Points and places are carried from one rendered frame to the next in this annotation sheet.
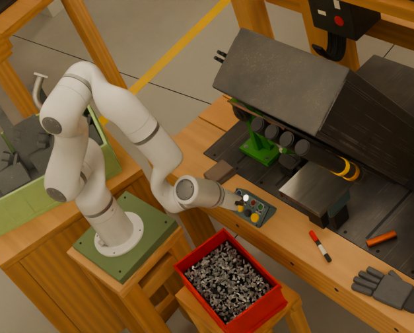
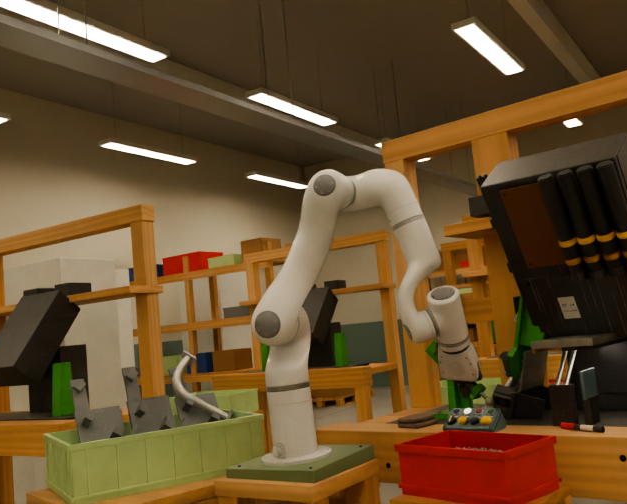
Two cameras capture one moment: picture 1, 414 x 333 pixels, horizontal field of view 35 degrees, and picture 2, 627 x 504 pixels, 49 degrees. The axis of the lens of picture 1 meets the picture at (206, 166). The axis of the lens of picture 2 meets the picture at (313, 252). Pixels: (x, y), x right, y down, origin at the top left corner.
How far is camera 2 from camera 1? 1.78 m
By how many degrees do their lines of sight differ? 55
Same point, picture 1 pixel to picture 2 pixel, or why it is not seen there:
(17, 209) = (131, 465)
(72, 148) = (313, 254)
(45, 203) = (166, 472)
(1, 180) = not seen: hidden behind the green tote
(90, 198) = (291, 362)
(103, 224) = (296, 408)
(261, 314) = (536, 475)
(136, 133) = (408, 206)
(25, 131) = (151, 410)
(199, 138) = not seen: hidden behind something
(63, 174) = (287, 294)
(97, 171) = (303, 339)
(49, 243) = not seen: outside the picture
